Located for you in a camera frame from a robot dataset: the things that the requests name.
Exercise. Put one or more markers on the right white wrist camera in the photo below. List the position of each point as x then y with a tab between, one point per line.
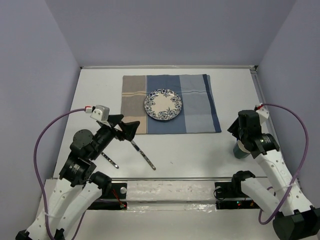
263	113

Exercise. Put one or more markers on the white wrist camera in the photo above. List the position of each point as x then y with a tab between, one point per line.
99	113
263	113

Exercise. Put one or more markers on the blue floral ceramic plate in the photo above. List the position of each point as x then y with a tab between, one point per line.
163	104

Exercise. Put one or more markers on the steel table knife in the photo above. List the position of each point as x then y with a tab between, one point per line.
138	149

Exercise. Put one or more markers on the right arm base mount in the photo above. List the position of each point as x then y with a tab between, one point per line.
229	195

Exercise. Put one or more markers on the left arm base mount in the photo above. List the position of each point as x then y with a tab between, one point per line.
114	200

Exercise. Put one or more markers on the blue beige checked cloth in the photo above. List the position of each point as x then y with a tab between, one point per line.
198	114

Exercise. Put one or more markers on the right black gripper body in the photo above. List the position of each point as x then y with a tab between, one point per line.
242	135

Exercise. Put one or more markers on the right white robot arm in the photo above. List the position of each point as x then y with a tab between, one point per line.
292	215

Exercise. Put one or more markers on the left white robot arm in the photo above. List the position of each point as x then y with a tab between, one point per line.
79	184

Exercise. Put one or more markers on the steel fork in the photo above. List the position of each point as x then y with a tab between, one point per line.
110	160

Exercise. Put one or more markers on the dark green mug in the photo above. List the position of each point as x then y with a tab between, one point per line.
239	151

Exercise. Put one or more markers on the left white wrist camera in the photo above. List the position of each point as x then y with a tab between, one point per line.
99	113

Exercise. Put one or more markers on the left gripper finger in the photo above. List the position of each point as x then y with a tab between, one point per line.
129	129
115	119

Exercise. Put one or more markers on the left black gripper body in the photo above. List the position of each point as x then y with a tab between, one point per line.
105	134

